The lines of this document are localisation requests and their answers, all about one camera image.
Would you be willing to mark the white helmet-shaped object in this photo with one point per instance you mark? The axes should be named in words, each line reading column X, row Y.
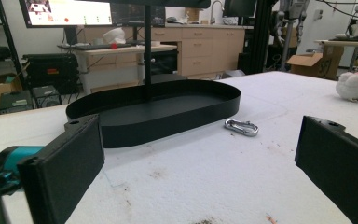
column 115, row 35

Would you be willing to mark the metal faucet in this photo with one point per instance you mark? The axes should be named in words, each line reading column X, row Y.
column 216, row 11

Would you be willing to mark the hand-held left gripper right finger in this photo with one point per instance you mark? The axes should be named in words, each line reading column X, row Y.
column 345, row 168

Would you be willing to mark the silver carabiner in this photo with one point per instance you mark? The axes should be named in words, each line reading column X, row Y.
column 242, row 128

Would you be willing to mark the black computer tower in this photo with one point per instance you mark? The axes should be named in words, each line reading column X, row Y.
column 38, row 73
column 66, row 73

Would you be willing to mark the dark computer monitor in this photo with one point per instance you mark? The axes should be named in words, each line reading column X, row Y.
column 127, row 15

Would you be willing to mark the small power supply box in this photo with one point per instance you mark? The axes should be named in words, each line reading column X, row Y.
column 46, row 96
column 15, row 102

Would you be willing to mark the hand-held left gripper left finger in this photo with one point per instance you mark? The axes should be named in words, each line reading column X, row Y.
column 62, row 174

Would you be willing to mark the white foam mat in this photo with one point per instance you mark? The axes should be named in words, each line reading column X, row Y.
column 199, row 174

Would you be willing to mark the white and pink plush toy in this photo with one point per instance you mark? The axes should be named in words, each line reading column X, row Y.
column 351, row 86

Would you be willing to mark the lit computer monitor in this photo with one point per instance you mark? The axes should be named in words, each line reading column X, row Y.
column 71, row 12

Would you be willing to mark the dark wall screen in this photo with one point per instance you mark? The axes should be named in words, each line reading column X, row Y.
column 240, row 7

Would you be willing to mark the wooden side table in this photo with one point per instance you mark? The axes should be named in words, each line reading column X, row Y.
column 348, row 43

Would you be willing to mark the black keyboard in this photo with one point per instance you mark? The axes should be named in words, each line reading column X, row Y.
column 99, row 46

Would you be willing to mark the black tray stand with crossbar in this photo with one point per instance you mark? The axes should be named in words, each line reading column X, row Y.
column 167, row 115

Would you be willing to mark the wooden cabinet with drawers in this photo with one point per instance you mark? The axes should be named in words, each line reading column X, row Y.
column 211, row 53

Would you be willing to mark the open cardboard box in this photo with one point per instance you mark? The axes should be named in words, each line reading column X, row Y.
column 317, row 63

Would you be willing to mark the small red object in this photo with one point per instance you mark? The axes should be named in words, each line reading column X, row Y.
column 114, row 46

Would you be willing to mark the black metal frame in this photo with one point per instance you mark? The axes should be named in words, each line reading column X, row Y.
column 9, row 40
column 262, row 34

